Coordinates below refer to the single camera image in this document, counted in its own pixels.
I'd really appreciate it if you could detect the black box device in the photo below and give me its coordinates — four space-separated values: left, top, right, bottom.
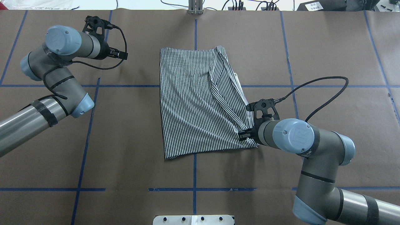
296 0 347 12

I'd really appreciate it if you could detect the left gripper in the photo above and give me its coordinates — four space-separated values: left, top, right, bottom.
99 44 128 60

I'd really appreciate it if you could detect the orange black terminal strip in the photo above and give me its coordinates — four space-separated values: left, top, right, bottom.
227 0 246 11

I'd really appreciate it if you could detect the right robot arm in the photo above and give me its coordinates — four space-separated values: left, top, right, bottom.
238 118 400 225

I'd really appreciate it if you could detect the blue white striped shirt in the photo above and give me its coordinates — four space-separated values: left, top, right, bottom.
159 46 258 159

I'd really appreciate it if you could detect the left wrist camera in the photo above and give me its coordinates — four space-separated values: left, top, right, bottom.
82 16 116 39

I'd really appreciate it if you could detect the aluminium frame post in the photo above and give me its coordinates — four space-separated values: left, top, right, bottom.
187 0 204 15

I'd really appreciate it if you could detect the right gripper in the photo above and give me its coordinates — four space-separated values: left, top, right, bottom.
238 124 261 144

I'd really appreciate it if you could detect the clear plastic bag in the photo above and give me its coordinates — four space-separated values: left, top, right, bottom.
1 0 73 10

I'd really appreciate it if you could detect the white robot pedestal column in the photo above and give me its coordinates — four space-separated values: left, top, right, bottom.
152 215 235 225

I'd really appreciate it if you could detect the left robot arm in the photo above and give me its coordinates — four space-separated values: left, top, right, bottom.
0 25 128 156

